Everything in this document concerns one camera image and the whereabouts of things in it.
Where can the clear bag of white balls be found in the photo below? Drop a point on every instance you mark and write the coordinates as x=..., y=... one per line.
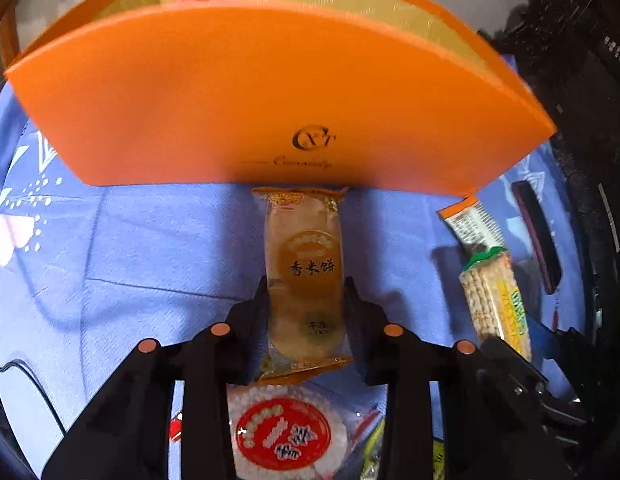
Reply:
x=282, y=435

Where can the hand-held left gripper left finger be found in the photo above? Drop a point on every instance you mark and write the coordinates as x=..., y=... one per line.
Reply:
x=257, y=340

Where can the small orange snack packet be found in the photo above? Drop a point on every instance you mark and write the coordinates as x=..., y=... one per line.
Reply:
x=472, y=222

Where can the yellow green snack packet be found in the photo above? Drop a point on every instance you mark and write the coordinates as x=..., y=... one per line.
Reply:
x=380, y=452

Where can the orange paper gift bag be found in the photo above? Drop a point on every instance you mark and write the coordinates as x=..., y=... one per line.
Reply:
x=270, y=95

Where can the blue printed tablecloth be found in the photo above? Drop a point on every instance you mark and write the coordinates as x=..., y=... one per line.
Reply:
x=139, y=260

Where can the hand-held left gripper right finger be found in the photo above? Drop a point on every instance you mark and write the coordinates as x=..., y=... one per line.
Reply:
x=357, y=340

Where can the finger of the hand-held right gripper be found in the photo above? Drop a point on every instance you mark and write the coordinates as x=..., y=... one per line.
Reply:
x=565, y=342
x=515, y=365

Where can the green yellow cracker packet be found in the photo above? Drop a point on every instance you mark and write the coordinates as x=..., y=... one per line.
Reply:
x=492, y=295

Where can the dark brown flat bar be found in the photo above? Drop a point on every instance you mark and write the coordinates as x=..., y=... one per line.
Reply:
x=537, y=235

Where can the rice cracker packet orange label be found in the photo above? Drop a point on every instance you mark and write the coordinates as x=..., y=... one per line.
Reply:
x=302, y=280

